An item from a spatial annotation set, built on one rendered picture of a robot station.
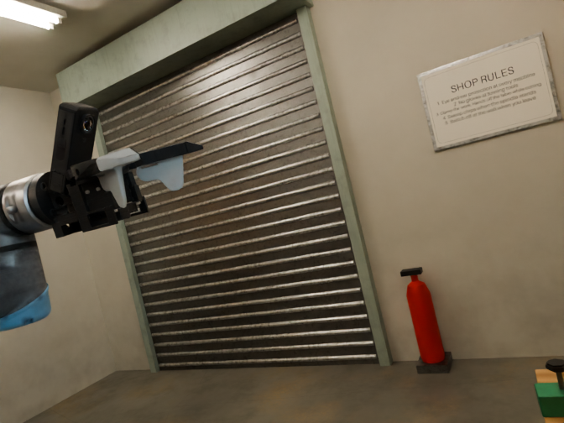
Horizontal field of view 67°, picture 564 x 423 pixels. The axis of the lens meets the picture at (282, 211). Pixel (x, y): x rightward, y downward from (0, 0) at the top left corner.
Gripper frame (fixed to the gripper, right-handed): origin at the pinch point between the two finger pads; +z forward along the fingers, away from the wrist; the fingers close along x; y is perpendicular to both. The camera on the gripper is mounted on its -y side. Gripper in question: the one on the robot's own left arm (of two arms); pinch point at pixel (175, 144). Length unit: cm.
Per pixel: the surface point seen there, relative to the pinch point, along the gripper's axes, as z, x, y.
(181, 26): -97, -234, -94
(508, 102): 82, -212, 12
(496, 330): 52, -203, 136
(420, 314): 13, -196, 117
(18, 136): -281, -255, -68
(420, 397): 5, -163, 147
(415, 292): 13, -198, 104
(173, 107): -135, -261, -50
